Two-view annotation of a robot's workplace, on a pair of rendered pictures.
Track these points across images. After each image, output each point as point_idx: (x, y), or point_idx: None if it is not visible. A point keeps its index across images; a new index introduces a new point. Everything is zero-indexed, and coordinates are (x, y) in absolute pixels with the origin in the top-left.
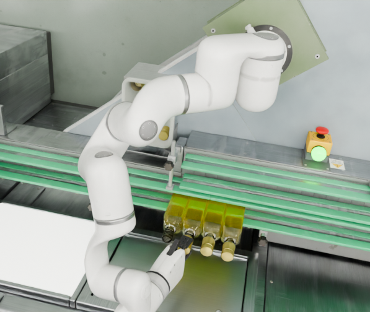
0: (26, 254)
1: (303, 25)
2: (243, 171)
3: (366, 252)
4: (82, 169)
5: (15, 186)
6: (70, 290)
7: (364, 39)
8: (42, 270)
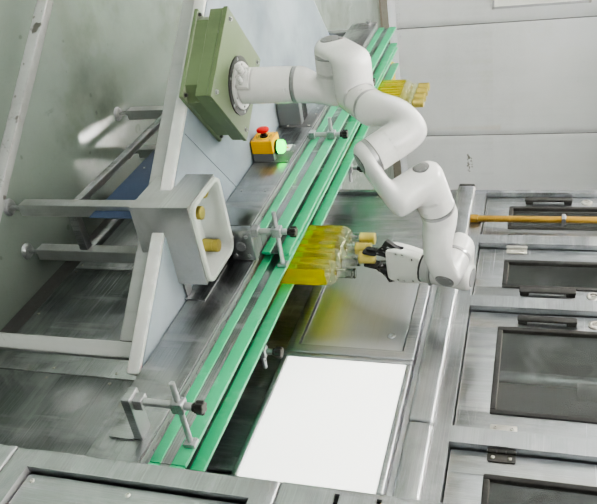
0: (345, 416)
1: (245, 41)
2: (293, 195)
3: None
4: (422, 192)
5: None
6: (397, 367)
7: None
8: (371, 396)
